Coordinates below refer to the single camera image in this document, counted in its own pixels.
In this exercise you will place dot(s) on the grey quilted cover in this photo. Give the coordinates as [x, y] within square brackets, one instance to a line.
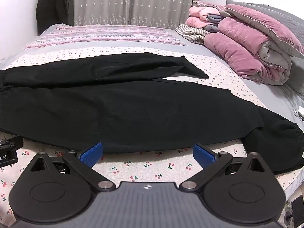
[285, 16]

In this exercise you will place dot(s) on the cherry print bed sheet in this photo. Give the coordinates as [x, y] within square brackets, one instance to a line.
[147, 168]

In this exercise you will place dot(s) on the pink striped blanket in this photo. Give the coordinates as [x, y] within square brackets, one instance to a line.
[106, 34]

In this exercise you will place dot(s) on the striped cloth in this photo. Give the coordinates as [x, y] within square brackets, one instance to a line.
[191, 33]

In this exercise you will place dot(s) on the black pants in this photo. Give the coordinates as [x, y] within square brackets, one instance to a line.
[118, 104]

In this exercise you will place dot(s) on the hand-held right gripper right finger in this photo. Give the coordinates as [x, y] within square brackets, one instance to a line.
[203, 156]

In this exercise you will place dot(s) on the pink velvet quilt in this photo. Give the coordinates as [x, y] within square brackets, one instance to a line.
[237, 45]

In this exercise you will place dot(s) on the pink folded garment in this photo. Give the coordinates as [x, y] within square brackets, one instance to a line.
[201, 16]

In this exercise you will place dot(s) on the black device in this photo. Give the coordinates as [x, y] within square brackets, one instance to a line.
[296, 205]

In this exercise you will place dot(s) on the dark hanging clothes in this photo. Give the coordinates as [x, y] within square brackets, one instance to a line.
[52, 7]

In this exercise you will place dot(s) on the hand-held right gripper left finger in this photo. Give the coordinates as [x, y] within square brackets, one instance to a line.
[91, 155]

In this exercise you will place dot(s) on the grey star print curtain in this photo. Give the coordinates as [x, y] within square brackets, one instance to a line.
[133, 2]

